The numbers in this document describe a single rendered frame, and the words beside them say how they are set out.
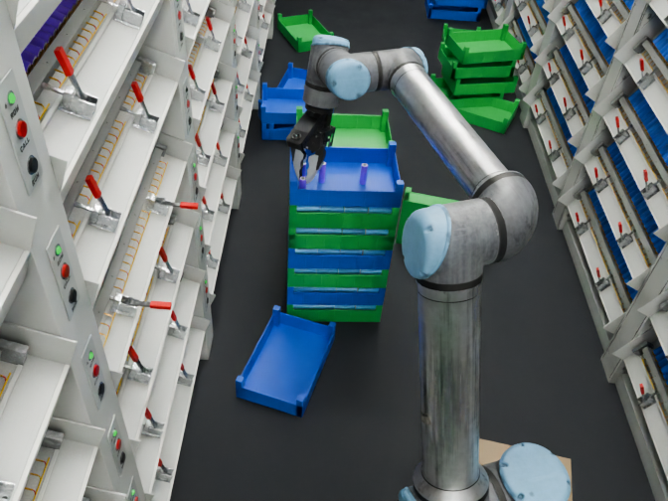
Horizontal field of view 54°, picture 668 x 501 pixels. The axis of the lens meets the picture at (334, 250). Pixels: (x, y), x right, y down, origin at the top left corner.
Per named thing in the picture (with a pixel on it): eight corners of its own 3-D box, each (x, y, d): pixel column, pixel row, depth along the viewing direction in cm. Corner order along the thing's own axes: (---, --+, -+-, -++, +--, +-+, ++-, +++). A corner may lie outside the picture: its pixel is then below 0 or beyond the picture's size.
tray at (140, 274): (181, 175, 149) (193, 144, 143) (109, 405, 105) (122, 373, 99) (91, 143, 144) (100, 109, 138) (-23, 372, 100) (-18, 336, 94)
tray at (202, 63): (225, 36, 200) (240, -5, 191) (189, 151, 156) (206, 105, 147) (159, 8, 194) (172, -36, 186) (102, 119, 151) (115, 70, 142)
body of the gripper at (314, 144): (332, 148, 175) (341, 104, 169) (318, 156, 168) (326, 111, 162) (307, 139, 177) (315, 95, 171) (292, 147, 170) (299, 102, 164)
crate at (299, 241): (386, 205, 204) (389, 185, 199) (393, 250, 190) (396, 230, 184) (288, 203, 202) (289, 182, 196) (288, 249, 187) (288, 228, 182)
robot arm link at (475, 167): (576, 214, 109) (416, 34, 155) (509, 227, 106) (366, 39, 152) (557, 263, 117) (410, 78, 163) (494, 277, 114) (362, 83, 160)
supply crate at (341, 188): (392, 163, 193) (396, 140, 188) (400, 208, 179) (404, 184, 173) (289, 160, 191) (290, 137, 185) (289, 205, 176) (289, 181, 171)
